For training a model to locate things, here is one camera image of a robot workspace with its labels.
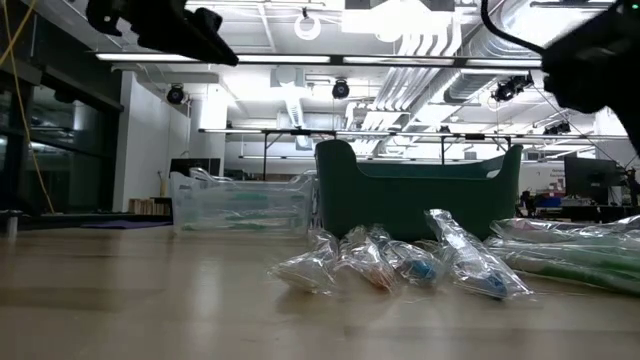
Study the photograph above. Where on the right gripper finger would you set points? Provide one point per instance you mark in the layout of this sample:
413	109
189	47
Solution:
631	125

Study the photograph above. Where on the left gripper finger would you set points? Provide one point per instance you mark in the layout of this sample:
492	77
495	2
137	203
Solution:
205	47
207	22

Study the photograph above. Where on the blue white toothbrush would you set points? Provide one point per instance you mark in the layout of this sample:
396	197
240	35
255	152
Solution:
422	270
490	284

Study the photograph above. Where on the orange white toothbrush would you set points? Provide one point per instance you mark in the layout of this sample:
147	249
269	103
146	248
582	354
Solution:
305	272

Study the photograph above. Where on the large black monitor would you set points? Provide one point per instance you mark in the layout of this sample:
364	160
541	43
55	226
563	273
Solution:
590	175

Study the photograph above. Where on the small black ceiling fixture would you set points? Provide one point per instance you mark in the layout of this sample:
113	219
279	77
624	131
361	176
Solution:
556	129

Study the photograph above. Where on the linear ceiling light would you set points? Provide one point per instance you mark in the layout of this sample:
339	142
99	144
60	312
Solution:
280	58

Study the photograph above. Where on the black background desk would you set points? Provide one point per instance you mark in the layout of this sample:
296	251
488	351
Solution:
580	212

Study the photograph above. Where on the small clear plastic bin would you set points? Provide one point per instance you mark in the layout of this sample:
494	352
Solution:
200	205

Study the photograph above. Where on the wooden block stack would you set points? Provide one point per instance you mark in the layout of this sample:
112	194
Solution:
145	205

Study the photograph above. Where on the green plastic basin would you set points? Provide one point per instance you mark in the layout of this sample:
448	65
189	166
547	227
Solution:
400	200

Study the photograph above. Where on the small grey cylinder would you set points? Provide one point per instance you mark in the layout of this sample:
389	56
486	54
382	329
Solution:
11	225

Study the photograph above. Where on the black ceiling camera cluster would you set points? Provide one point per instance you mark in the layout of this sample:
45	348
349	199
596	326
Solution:
510	89

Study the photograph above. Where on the black aluminium table frame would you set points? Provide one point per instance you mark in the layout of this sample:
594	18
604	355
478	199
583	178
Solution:
60	218

